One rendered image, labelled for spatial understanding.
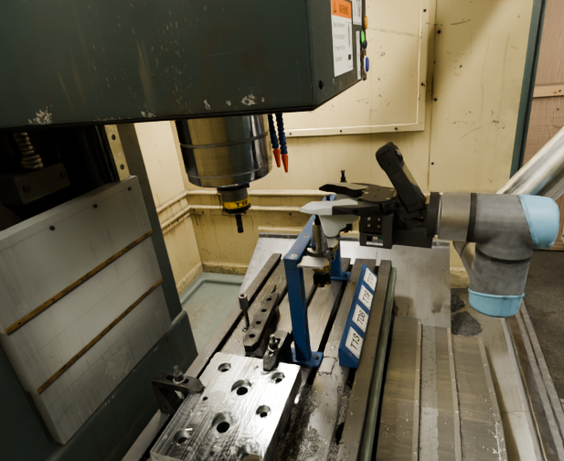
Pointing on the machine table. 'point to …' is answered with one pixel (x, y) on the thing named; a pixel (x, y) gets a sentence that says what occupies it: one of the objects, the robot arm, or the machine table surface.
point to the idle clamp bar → (269, 310)
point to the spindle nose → (225, 150)
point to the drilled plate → (164, 447)
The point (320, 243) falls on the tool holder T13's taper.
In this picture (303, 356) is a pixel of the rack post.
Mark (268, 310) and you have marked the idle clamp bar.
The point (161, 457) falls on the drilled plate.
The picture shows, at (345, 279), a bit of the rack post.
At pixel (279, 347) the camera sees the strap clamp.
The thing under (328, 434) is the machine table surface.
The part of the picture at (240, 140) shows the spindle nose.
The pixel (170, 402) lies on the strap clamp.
